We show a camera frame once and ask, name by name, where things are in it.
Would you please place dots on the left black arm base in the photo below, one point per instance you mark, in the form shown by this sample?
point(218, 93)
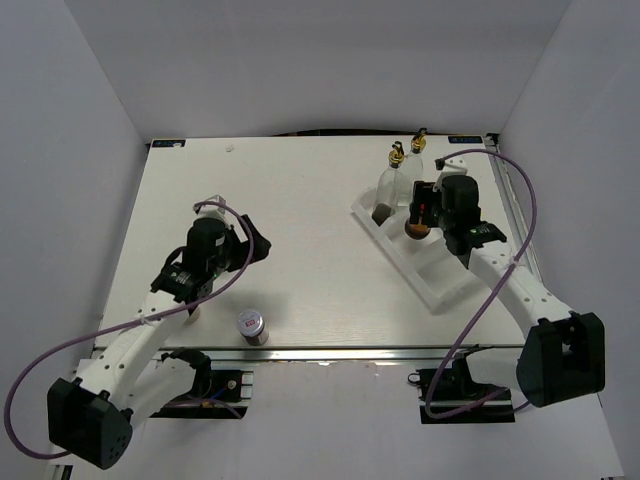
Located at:
point(216, 393)

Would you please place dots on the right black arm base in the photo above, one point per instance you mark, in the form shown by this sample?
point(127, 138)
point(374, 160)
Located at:
point(456, 389)

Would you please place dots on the white foam organizer tray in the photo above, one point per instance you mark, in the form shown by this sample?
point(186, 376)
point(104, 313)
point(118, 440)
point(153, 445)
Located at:
point(437, 277)

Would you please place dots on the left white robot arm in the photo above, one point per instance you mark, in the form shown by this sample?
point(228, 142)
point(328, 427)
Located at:
point(94, 415)

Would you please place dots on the red lid sauce jar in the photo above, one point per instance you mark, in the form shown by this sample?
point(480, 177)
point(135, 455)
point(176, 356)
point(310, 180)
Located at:
point(417, 227)

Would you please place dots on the white powder shaker jar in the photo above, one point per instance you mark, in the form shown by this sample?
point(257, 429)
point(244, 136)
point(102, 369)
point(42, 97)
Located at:
point(194, 315)

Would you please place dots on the right blue table sticker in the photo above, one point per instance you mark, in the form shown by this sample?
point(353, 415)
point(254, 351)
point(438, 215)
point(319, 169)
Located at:
point(465, 139)

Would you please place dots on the dark pepper shaker jar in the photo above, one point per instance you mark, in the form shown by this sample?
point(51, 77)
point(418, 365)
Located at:
point(251, 325)

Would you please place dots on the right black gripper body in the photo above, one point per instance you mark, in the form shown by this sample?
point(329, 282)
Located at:
point(423, 193)

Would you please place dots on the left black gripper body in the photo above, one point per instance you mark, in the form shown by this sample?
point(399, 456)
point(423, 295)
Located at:
point(236, 252)

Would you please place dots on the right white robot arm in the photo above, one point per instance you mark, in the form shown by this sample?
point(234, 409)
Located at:
point(563, 356)

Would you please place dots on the clear glass oil bottle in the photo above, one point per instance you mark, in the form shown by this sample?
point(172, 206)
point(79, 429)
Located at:
point(412, 168)

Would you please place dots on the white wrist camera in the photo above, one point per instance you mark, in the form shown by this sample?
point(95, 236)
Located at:
point(448, 167)
point(213, 207)

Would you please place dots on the glass bottle dark sauce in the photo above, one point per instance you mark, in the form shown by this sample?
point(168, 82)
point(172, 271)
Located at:
point(389, 186)

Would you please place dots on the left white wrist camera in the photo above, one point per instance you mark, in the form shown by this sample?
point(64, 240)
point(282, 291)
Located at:
point(213, 207)

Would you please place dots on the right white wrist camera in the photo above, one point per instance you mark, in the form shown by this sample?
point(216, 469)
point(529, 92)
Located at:
point(448, 167)

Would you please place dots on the blue table sticker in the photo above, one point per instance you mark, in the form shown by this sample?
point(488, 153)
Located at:
point(168, 143)
point(465, 139)

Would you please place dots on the left blue table sticker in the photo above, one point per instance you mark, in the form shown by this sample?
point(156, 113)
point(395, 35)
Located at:
point(168, 143)

